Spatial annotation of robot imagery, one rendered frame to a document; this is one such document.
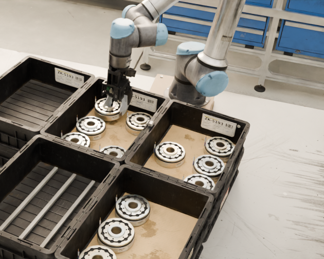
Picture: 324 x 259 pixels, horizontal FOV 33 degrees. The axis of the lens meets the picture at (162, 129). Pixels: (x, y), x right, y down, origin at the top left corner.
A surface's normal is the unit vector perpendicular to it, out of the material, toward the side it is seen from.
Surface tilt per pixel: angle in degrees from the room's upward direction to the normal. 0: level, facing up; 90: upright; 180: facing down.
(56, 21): 0
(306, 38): 90
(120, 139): 0
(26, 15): 0
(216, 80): 95
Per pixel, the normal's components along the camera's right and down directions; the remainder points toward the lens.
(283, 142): 0.09, -0.79
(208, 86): 0.39, 0.66
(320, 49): -0.22, 0.58
